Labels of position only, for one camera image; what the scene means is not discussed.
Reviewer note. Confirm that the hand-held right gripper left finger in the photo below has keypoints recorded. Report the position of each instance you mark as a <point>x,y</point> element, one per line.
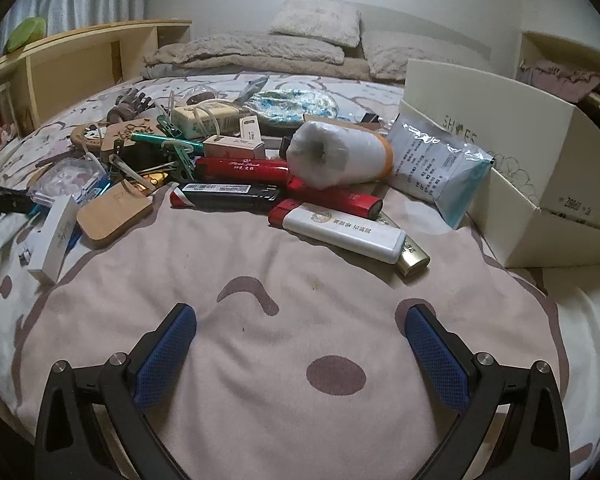
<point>165,355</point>

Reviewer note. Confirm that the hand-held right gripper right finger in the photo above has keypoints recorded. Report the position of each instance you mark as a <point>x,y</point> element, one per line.
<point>437,357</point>

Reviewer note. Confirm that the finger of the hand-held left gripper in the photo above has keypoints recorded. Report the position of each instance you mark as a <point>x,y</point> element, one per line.
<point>5,199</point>

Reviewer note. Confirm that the clear false nail box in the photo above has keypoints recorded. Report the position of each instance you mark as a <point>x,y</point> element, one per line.
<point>65,180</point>

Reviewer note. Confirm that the cream shoe box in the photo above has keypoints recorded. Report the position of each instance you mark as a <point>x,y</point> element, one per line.
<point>530,170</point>

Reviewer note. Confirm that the white plastic bag roll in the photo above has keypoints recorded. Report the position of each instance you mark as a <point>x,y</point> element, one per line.
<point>340,152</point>

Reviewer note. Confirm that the small white box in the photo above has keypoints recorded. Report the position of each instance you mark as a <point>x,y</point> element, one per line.
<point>55,240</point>

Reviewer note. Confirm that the blue foil packet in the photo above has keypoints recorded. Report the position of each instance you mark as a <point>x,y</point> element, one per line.
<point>97,192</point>

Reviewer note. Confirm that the gold tube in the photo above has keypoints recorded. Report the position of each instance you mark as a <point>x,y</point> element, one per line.
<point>412,257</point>

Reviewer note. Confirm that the round panda wooden coaster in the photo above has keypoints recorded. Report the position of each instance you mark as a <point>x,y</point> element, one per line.
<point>90,137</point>

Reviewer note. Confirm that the rounded wooden tag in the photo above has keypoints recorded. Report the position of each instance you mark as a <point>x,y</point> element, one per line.
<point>112,215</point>

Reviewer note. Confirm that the bear printed bed sheet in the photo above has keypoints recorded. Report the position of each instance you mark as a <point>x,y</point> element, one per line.
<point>280,335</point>

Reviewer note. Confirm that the carved square wooden coaster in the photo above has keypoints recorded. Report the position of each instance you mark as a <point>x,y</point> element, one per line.
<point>130,132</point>

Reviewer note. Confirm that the wooden bedside shelf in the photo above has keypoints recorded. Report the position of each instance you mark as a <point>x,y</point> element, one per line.
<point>80,70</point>

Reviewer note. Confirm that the zebra hair claw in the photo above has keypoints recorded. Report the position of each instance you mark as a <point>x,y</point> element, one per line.
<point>130,102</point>

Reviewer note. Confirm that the white lighter red cap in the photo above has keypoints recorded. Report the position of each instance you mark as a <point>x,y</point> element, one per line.
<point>340,232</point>

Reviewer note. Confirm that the green plush cushion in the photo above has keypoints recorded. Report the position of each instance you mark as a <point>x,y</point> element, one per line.
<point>27,35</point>

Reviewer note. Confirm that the green lighter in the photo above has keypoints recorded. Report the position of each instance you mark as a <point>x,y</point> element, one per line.
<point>160,139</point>

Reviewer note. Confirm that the black lighter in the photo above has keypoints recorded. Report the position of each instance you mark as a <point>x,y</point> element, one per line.
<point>225,196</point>

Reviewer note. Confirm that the green plastic clip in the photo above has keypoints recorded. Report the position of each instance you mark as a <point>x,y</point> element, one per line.
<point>177,152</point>

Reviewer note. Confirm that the short red lighter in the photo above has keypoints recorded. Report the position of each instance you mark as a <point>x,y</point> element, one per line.
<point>340,200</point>

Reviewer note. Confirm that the face mask packet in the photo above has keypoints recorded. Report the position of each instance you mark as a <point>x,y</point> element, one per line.
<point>430,160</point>

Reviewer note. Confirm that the long red lighter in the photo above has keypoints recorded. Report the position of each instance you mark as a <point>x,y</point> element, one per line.
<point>240,169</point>

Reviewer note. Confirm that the grey curtain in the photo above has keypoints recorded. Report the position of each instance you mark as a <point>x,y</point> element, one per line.
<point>80,5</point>

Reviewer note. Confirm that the yellow square box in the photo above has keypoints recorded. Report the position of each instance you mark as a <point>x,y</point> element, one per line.
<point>205,117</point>

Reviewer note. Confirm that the small beige carton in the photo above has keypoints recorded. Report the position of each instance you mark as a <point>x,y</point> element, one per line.
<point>232,147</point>

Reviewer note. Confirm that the beige fleece blanket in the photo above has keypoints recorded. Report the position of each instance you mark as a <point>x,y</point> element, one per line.
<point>180,67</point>

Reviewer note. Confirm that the grey-green sachet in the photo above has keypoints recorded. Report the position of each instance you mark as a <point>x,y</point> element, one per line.
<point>252,92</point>

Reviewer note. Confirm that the floral fabric pouch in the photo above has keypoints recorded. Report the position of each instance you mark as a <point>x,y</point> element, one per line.
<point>292,105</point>

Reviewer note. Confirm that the grey textured pillow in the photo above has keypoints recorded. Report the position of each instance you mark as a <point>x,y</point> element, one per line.
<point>385,57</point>
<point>250,50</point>

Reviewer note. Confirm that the pile of clothes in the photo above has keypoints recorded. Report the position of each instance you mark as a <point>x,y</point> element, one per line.
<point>565,77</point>

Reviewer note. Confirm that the fluffy beige pillow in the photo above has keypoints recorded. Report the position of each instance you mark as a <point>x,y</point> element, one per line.
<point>315,22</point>

